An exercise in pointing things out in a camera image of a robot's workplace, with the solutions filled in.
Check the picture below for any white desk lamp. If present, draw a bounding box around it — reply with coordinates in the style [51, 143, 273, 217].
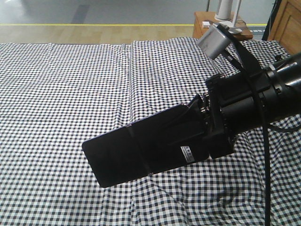
[216, 0, 243, 34]

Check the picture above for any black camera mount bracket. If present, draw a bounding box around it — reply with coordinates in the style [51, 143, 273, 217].
[214, 23, 261, 76]

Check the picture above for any black smartphone with label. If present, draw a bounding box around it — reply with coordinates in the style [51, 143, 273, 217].
[82, 105, 209, 187]

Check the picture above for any white cylindrical device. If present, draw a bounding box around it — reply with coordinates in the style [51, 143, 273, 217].
[214, 0, 233, 21]

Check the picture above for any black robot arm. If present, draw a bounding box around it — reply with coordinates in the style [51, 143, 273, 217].
[161, 54, 301, 162]

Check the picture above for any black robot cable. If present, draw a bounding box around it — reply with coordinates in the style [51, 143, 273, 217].
[217, 23, 301, 226]

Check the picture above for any wooden nightstand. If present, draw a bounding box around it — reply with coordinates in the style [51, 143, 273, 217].
[192, 11, 253, 41]

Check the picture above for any wooden headboard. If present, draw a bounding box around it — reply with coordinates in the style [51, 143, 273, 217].
[268, 0, 301, 55]

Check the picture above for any black white checkered bedsheet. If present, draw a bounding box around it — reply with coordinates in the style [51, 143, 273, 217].
[0, 37, 301, 226]

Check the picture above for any white charger adapter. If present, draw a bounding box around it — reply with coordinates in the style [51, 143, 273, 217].
[202, 21, 211, 29]

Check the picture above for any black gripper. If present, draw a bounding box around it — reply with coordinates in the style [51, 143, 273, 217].
[164, 72, 277, 159]

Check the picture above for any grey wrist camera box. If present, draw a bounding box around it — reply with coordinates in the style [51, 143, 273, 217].
[196, 23, 231, 59]

